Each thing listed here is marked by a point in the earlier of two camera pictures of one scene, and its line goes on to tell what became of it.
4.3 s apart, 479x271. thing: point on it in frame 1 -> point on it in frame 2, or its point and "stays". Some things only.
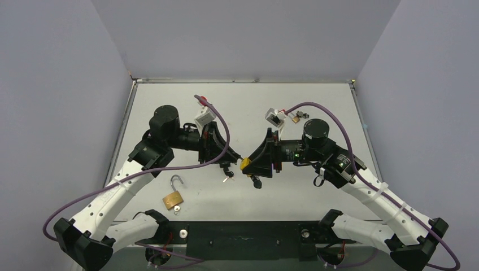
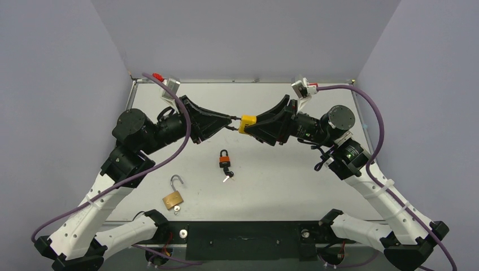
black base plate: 217,240 stays
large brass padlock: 174,199 stays
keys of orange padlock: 229,173 stays
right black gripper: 274,151 -> 286,122
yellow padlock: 244,163 -> 246,119
